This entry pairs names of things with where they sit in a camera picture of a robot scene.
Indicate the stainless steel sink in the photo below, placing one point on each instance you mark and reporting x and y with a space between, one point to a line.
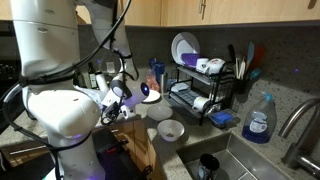
240 160

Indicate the black stove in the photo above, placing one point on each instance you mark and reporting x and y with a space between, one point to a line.
6 71

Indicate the white wall outlet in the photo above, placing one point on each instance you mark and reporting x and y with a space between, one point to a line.
110 67

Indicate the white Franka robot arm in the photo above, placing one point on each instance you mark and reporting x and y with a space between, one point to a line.
60 110

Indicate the wooden wall cabinets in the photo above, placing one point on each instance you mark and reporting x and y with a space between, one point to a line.
233 11

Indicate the black spatula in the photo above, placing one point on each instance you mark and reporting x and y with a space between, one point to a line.
231 51

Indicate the stainless steel tumbler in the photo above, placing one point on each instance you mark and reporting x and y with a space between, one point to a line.
164 83

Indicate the black cup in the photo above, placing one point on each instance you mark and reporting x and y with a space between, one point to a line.
208 165

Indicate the wooden base cabinet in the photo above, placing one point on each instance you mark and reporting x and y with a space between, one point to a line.
136 136

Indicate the blue sponge in holder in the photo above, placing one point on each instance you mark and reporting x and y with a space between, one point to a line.
222 117

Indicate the purple bowl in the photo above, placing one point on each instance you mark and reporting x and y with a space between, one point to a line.
190 59

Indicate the teal spatula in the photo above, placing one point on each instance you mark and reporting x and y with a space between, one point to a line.
250 51

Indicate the red spatula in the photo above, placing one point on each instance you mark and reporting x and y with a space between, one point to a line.
258 55

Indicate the white mug red print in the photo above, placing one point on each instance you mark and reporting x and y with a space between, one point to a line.
216 65

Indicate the blue dish soap bottle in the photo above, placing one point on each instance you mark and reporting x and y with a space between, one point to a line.
258 126

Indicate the flat white plate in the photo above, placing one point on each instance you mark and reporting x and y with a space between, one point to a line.
153 96

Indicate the plain white mug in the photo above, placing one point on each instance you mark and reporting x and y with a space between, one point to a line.
202 64
201 103

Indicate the small teal spoon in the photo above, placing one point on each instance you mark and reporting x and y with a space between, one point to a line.
256 73

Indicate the black robot stand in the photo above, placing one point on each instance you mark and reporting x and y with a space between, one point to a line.
113 156

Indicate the large white dinner plate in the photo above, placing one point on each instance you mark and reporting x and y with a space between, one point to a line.
183 43

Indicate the pale plastic lid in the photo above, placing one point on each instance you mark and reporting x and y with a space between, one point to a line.
180 87

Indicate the clear plastic bag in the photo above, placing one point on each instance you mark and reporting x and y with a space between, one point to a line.
95 95

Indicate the grey drip tray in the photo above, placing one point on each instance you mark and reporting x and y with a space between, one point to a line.
190 97

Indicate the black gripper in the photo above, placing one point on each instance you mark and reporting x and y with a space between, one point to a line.
119 108

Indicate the steel kitchen faucet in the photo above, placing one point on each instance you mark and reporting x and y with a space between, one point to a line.
296 160

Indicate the white utensil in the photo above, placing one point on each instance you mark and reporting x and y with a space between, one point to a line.
242 68

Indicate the small white bowl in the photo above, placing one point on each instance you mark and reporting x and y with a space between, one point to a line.
170 128

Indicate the black utensil holder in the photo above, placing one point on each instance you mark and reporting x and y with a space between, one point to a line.
242 86

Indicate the dark glass bottle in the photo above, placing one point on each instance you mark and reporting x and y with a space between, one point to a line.
92 80

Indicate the white bottle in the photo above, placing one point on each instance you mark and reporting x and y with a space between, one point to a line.
101 83

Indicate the green glass bottle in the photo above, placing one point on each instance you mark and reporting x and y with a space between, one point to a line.
79 80

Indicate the orange snack bag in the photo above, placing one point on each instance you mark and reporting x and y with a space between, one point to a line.
152 83

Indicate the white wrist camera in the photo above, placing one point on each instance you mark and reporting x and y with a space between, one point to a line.
109 98

